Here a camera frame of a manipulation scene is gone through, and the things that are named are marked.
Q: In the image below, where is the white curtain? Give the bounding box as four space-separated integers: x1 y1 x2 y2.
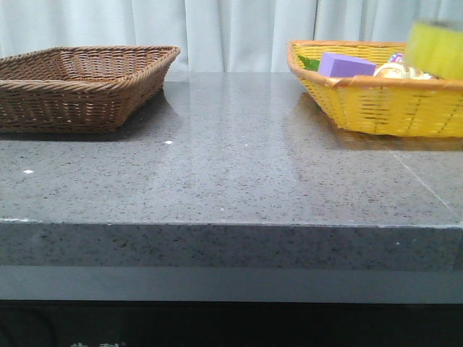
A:
1 1 462 72

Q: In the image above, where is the yellow wicker basket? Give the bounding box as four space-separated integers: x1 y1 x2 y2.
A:
286 40 462 137

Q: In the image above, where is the brown wicker basket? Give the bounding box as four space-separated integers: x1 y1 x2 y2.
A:
1 46 181 134

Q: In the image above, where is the yellow tape roll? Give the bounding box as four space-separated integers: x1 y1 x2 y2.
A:
404 20 462 80

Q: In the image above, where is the green leaf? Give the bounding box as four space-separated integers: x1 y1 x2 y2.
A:
298 55 320 72

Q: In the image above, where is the purple foam block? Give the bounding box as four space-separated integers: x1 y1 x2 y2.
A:
318 52 377 77

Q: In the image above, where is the colourful snack can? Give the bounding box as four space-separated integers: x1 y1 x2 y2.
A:
388 52 404 64

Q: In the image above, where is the bread roll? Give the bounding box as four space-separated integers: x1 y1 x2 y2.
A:
373 62 434 80

